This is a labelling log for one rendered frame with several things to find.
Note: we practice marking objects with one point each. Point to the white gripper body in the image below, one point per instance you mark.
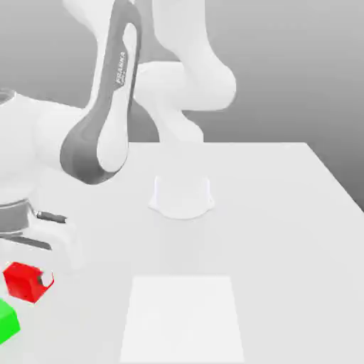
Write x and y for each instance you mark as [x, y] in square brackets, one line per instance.
[34, 251]

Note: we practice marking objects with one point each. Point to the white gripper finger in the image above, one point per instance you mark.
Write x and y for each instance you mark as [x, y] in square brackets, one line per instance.
[47, 277]

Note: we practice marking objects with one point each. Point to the small green cube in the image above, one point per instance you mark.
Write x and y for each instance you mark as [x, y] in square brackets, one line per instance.
[7, 321]

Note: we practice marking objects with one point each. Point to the small red cube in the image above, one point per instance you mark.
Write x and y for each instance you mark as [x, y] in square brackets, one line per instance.
[21, 283]

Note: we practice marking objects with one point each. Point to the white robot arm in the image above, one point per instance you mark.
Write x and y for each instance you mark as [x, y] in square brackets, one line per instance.
[113, 93]

